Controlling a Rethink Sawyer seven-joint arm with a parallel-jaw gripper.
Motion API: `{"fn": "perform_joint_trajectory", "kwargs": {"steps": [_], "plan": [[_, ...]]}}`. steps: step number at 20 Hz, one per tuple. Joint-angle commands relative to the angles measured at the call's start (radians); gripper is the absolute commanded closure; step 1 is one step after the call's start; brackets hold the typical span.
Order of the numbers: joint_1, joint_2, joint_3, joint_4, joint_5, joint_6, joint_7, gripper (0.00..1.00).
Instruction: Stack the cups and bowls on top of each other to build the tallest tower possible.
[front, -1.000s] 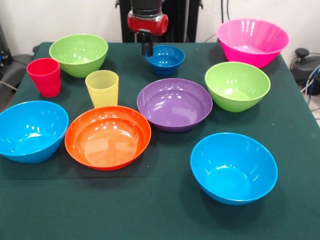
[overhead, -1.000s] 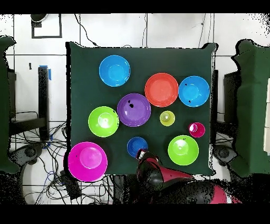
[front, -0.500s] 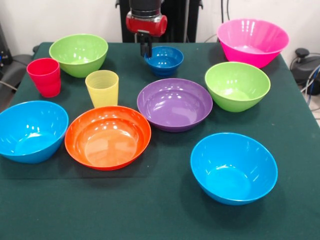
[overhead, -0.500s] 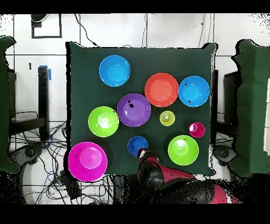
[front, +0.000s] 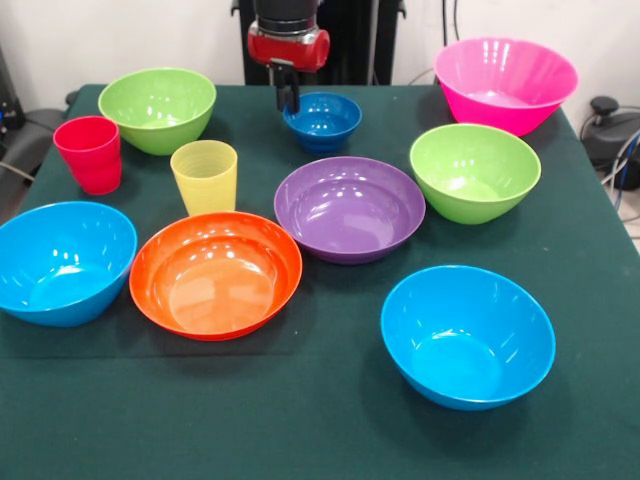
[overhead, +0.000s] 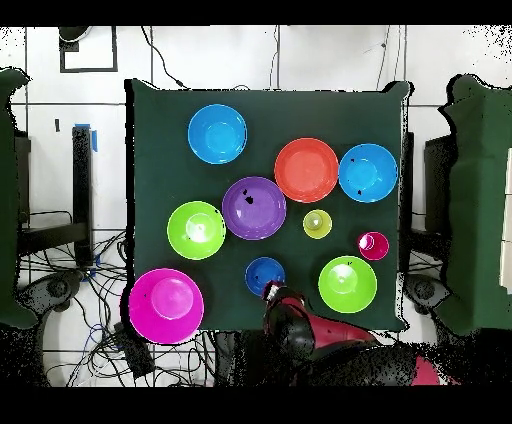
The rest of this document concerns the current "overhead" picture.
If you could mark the small dark blue bowl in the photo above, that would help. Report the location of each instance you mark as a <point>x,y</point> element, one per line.
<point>262,272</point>

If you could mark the purple plastic bowl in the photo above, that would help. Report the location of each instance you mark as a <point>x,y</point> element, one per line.
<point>260,216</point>

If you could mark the green plastic bowl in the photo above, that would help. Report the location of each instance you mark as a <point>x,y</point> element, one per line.
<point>196,230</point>
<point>347,284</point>

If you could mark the large magenta plastic bowl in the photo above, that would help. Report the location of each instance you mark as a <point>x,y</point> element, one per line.
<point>166,306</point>

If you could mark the red plastic cup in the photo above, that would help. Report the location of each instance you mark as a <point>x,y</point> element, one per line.
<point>373,245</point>

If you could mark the light blue plastic bowl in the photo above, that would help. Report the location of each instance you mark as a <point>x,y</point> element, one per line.
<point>217,134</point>
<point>368,173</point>

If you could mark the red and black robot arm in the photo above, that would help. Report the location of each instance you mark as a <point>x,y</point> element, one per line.
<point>296,336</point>

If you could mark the yellow plastic cup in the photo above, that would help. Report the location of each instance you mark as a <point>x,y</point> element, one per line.
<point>317,224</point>

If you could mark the orange plastic bowl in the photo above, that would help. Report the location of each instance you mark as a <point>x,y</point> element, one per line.
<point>306,170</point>

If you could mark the black power box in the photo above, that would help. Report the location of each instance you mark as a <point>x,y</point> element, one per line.
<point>136,356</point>

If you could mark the dark green tablecloth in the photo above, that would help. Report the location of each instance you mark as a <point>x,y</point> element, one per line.
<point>280,116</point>

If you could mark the black metal stand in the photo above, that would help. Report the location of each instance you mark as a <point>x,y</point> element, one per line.
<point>438,180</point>
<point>82,180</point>

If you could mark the blue tape strip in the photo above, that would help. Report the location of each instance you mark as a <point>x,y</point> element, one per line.
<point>94,140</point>

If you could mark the neighbouring green clothed table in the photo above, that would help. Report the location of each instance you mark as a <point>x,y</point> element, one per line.
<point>476,200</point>
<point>8,200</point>

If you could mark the white sheet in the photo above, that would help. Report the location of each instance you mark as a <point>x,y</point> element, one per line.
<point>508,220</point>

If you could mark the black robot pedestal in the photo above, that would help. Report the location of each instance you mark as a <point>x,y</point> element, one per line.
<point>244,360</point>

